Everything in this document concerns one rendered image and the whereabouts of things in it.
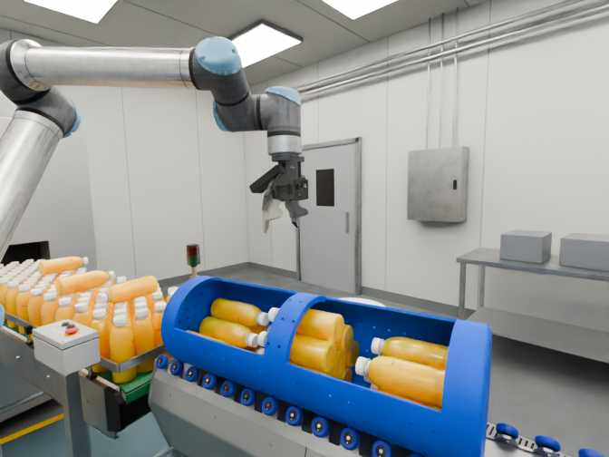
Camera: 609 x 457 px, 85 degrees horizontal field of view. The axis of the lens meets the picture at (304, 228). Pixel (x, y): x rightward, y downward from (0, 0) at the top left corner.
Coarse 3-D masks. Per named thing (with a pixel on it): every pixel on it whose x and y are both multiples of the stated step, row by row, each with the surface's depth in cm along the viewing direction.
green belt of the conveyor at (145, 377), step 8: (16, 328) 156; (24, 336) 147; (104, 376) 113; (136, 376) 113; (144, 376) 113; (120, 384) 108; (128, 384) 108; (136, 384) 109; (120, 392) 113; (128, 392) 106; (136, 392) 108; (144, 392) 111; (128, 400) 106
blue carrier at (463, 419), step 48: (192, 288) 104; (240, 288) 116; (192, 336) 94; (288, 336) 79; (384, 336) 93; (432, 336) 85; (480, 336) 64; (288, 384) 78; (336, 384) 70; (480, 384) 58; (384, 432) 67; (432, 432) 61; (480, 432) 57
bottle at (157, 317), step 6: (156, 312) 121; (162, 312) 122; (156, 318) 120; (156, 324) 120; (156, 330) 120; (156, 336) 120; (156, 342) 120; (162, 342) 120; (162, 354) 121; (168, 354) 122
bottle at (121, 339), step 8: (112, 328) 109; (120, 328) 108; (128, 328) 110; (112, 336) 107; (120, 336) 107; (128, 336) 109; (112, 344) 107; (120, 344) 107; (128, 344) 109; (112, 352) 108; (120, 352) 108; (128, 352) 109; (112, 360) 108; (120, 360) 108; (136, 368) 113; (112, 376) 109; (120, 376) 108; (128, 376) 109
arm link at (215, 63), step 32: (0, 64) 78; (32, 64) 79; (64, 64) 77; (96, 64) 76; (128, 64) 75; (160, 64) 74; (192, 64) 73; (224, 64) 71; (32, 96) 87; (224, 96) 78
